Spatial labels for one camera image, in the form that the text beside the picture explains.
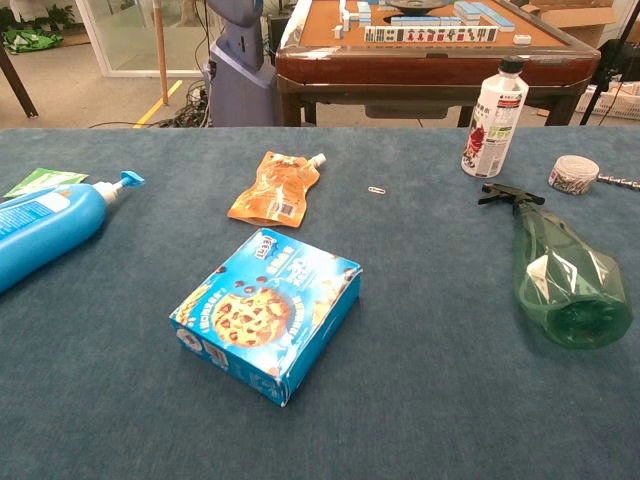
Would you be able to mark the blue table cloth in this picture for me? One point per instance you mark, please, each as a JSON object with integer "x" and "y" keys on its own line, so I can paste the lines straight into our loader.
{"x": 425, "y": 350}

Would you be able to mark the blue cookie box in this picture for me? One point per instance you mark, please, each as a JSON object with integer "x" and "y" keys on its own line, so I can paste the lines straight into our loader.
{"x": 260, "y": 310}

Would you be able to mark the white bottle black cap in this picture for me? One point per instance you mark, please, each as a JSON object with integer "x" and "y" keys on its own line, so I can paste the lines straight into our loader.
{"x": 492, "y": 130}

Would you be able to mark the black tripod stand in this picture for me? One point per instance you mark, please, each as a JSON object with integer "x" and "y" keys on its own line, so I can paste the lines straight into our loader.
{"x": 600, "y": 85}

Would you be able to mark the green sachet packet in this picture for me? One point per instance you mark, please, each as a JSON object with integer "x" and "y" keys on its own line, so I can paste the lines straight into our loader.
{"x": 45, "y": 177}

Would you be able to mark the dark table leg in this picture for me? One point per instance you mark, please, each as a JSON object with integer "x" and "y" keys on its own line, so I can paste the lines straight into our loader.
{"x": 20, "y": 90}

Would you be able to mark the cardboard box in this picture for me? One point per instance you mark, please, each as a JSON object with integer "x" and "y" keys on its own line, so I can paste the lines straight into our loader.
{"x": 575, "y": 20}

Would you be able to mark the orange spout pouch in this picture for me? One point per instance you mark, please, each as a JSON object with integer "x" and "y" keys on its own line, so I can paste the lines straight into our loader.
{"x": 275, "y": 192}

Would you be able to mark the small round clear container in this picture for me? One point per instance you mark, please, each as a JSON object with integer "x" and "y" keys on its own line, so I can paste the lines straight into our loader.
{"x": 572, "y": 172}

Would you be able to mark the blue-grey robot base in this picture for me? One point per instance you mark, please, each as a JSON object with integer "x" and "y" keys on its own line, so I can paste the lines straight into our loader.
{"x": 240, "y": 90}

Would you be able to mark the small metal paper clip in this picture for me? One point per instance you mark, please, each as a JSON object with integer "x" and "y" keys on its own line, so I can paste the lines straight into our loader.
{"x": 376, "y": 190}

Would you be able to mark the wooden pole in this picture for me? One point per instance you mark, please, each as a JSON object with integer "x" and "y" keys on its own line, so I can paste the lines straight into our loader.
{"x": 161, "y": 60}

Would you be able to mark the brown mahjong table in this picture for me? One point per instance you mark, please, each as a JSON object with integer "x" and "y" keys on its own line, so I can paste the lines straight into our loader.
{"x": 425, "y": 70}

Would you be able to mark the green bag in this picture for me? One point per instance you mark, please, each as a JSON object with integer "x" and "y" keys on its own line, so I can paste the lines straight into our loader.
{"x": 30, "y": 40}

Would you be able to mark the green transparent spray bottle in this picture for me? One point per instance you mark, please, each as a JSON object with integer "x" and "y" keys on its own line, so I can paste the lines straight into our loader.
{"x": 565, "y": 280}

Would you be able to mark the blue pump detergent bottle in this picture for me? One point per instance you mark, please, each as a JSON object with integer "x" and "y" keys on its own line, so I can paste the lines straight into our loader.
{"x": 45, "y": 225}

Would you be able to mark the white plastic basket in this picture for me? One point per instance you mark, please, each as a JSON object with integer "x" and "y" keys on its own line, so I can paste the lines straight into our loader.
{"x": 625, "y": 102}

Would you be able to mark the face-up mahjong tile row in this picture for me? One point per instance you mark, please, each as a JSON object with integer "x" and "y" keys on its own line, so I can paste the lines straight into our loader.
{"x": 430, "y": 35}

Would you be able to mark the single white mahjong tile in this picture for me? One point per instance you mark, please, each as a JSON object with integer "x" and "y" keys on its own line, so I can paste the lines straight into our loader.
{"x": 522, "y": 40}

